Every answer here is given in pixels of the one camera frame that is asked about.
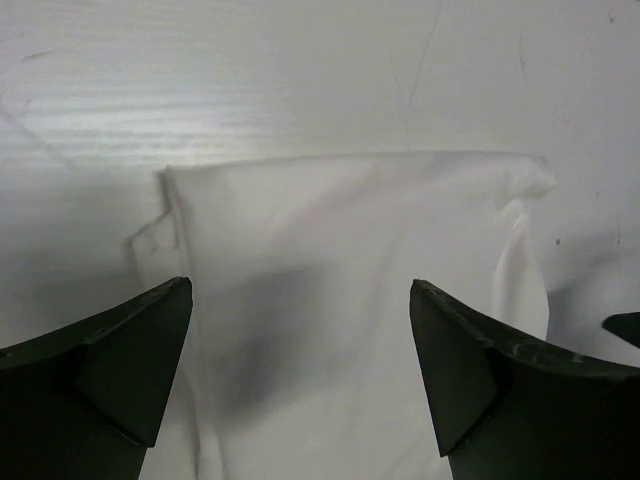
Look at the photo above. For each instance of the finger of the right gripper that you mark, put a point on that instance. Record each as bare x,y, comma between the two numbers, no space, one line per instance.
626,326

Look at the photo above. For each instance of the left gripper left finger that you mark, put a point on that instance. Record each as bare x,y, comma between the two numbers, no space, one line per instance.
87,401

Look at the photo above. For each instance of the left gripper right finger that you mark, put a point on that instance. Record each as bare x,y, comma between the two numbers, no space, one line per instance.
506,405

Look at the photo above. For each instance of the white Coca-Cola t-shirt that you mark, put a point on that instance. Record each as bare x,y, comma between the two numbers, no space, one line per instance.
300,361

